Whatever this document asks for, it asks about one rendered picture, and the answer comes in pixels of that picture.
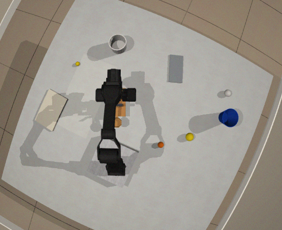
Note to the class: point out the orange-brown ball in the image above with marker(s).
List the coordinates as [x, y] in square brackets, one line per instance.
[160, 144]

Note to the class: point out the beige flat rectangular block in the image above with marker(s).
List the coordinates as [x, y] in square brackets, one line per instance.
[51, 109]

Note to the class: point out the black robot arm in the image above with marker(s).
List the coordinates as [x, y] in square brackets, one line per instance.
[111, 91]

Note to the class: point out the small white ball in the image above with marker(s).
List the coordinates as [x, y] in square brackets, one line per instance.
[227, 93]

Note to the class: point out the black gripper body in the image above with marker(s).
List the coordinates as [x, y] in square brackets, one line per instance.
[129, 93]

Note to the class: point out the grey cylindrical cup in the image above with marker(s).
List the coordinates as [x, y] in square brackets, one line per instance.
[118, 43]

